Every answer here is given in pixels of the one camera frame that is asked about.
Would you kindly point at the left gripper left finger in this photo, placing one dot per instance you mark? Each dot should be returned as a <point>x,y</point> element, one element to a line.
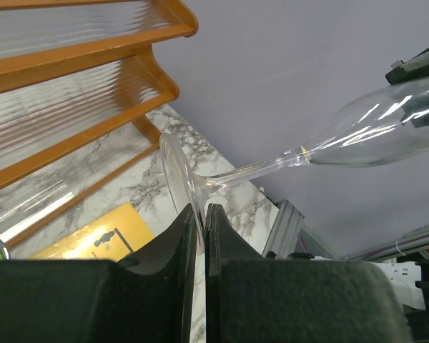
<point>145,297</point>

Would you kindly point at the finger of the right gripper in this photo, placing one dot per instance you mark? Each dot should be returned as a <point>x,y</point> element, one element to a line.
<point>416,111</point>
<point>413,69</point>

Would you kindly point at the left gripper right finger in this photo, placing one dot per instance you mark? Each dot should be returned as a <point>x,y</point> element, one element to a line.
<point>254,299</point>

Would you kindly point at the clear small glass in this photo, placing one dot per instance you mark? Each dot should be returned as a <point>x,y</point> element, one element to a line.
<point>190,189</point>

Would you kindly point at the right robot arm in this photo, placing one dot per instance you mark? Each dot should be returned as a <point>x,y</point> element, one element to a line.
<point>407,271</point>

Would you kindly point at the chrome wine glass rack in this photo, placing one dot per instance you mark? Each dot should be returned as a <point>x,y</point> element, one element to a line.
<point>4,252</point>

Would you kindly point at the wooden shelf rack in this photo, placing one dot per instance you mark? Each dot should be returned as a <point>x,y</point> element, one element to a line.
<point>71,73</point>

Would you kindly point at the yellow book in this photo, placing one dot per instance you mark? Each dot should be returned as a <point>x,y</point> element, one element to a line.
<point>113,236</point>

